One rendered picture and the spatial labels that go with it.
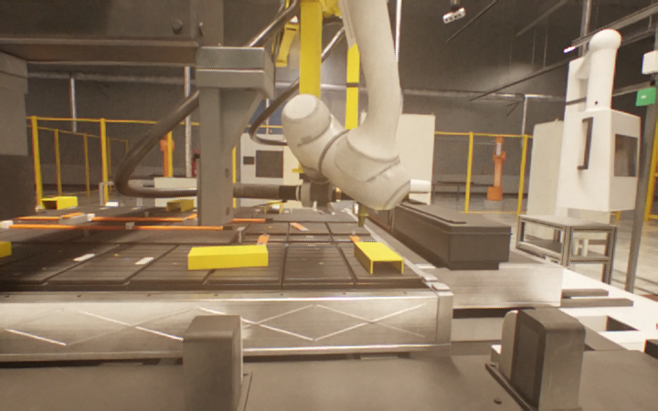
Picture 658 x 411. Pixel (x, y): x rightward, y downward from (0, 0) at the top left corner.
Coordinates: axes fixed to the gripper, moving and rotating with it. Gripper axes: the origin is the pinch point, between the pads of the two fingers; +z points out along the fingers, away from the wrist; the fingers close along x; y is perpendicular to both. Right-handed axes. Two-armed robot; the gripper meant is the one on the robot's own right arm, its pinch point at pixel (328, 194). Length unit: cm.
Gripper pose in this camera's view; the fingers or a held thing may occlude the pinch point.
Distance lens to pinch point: 97.7
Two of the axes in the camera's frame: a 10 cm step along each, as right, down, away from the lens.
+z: 1.4, 4.1, 9.0
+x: -1.1, 9.1, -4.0
